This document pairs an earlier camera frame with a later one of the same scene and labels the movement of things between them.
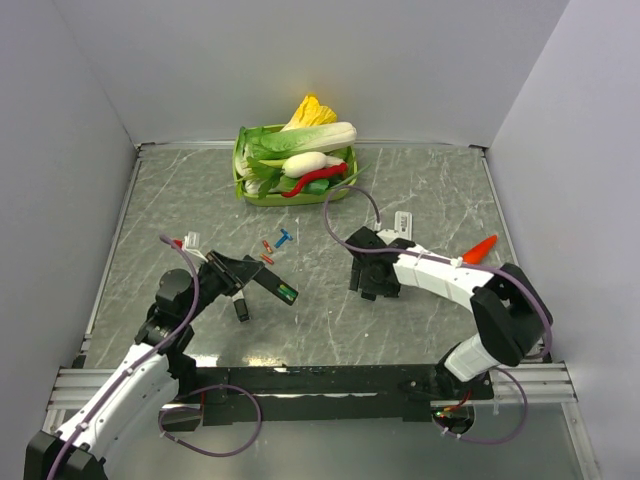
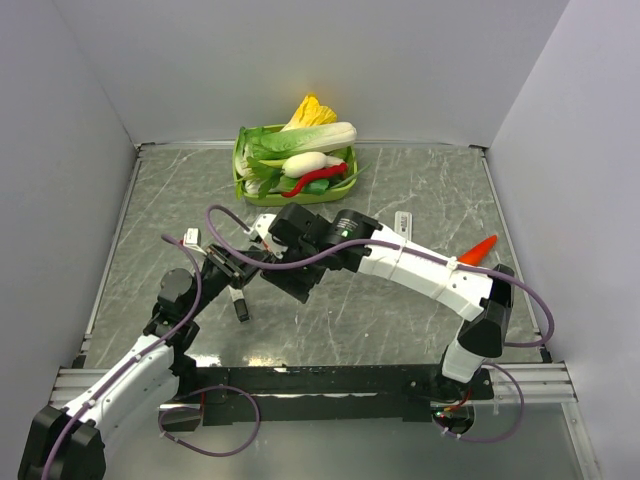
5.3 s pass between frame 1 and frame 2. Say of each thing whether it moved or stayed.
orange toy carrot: stayed
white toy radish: stayed
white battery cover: stayed
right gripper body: moved
